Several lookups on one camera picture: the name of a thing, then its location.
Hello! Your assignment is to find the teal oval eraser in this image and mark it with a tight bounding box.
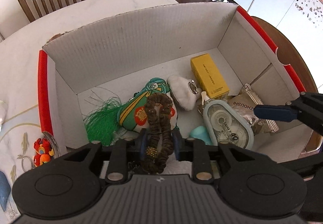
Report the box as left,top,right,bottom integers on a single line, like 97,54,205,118
189,125,213,145

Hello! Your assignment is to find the green white lucky pouch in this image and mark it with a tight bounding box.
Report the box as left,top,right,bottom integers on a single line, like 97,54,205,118
84,77,171,146

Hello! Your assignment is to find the grey correction tape dispenser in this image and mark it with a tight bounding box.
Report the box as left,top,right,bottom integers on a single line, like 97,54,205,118
201,92,254,150

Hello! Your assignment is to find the yellow rectangular box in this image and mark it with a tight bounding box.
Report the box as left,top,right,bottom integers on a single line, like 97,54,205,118
191,53,229,99

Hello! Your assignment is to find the gold foil snack packet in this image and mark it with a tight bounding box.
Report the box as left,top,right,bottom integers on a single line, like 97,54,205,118
227,83,279,135

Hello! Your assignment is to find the red white cardboard box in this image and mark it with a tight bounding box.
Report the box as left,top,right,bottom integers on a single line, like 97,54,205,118
38,2,304,154

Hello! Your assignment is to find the red orange plush toy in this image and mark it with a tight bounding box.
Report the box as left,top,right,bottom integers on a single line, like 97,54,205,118
33,138,54,167

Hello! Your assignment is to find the blue round placemat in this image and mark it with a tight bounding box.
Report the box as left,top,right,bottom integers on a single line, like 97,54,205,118
0,171,11,211

